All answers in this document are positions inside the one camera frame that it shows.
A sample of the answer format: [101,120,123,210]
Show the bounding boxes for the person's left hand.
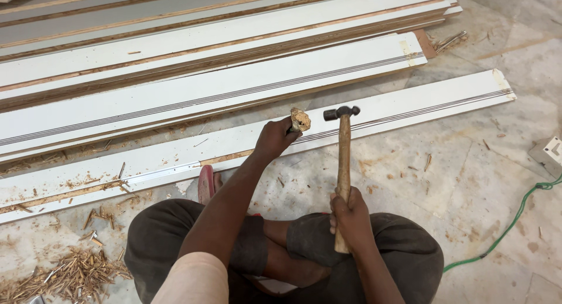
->
[254,116,303,165]

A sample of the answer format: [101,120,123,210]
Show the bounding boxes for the person's right hand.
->
[329,186,373,248]

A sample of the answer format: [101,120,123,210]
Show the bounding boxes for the wooden-handled ball-peen hammer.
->
[323,105,361,255]

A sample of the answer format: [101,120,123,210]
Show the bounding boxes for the wooden-handled chisel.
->
[286,107,311,134]

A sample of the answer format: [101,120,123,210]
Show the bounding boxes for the person's dark trousers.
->
[124,199,445,304]

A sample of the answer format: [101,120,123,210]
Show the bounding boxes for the white grooved board with channel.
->
[0,69,517,226]

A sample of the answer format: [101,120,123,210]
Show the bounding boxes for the red flip-flop sandal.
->
[198,165,216,206]

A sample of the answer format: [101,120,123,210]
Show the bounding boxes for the white grooved laminated board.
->
[0,31,428,165]

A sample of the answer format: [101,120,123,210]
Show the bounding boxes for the white power socket box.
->
[528,136,562,178]

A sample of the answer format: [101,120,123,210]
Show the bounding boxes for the stack of white laminated boards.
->
[0,0,463,112]

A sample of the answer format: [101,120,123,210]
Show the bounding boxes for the heap of wood shavings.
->
[0,246,133,304]

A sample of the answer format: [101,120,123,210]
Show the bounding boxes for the green cable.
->
[443,172,562,274]

